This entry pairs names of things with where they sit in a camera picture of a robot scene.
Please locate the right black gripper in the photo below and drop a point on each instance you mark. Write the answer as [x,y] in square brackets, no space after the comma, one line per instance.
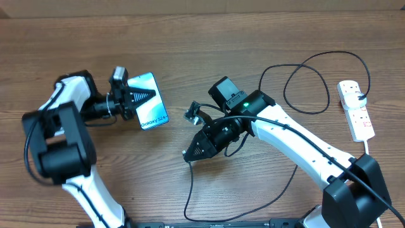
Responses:
[211,146]

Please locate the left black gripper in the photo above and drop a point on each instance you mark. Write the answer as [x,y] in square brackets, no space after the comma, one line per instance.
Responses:
[124,97]

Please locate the Samsung Galaxy smartphone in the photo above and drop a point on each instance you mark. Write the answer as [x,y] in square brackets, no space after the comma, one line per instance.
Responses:
[153,112]

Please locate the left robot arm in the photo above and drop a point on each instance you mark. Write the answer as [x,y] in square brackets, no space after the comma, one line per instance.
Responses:
[62,149]

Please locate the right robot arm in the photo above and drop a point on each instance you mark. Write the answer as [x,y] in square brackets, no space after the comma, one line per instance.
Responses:
[354,190]

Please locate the white charger plug adapter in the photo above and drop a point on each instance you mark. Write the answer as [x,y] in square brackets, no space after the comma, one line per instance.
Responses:
[354,100]

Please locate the white power strip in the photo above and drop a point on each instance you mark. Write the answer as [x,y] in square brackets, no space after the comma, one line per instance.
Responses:
[358,120]

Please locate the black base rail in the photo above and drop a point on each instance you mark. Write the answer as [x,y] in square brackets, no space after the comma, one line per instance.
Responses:
[272,223]

